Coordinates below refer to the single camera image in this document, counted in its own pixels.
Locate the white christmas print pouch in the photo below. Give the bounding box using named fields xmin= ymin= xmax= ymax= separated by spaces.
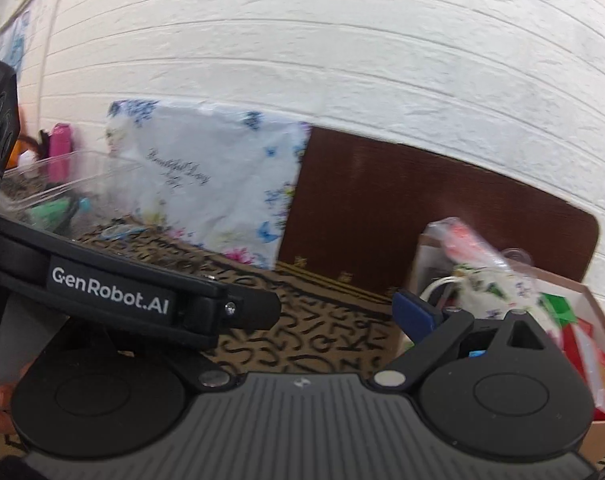
xmin=419 ymin=264 xmax=540 ymax=320

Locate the pink item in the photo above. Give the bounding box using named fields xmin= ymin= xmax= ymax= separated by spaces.
xmin=424 ymin=217 xmax=511 ymax=272

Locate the person's left hand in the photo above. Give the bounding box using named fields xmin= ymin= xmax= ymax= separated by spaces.
xmin=0 ymin=361 xmax=34 ymax=434

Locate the green tube in container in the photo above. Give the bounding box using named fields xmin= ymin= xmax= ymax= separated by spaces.
xmin=27 ymin=196 xmax=91 ymax=229

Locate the leopard letter print cloth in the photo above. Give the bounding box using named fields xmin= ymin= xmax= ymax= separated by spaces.
xmin=0 ymin=216 xmax=605 ymax=480

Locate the clear plastic container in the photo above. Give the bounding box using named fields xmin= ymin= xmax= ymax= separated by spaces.
xmin=0 ymin=151 xmax=142 ymax=240

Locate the pink bottle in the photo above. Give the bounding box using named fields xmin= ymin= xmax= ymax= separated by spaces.
xmin=48 ymin=122 xmax=74 ymax=183

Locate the white floral plastic bag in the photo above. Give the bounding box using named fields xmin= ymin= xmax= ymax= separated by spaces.
xmin=106 ymin=99 xmax=311 ymax=269

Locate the dark brown headboard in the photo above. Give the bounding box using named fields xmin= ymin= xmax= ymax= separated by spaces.
xmin=278 ymin=127 xmax=599 ymax=301

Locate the red and silver gift box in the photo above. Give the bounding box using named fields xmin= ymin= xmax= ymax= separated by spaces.
xmin=539 ymin=292 xmax=605 ymax=420

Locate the brown cardboard box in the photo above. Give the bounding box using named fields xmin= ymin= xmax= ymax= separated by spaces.
xmin=405 ymin=235 xmax=605 ymax=478

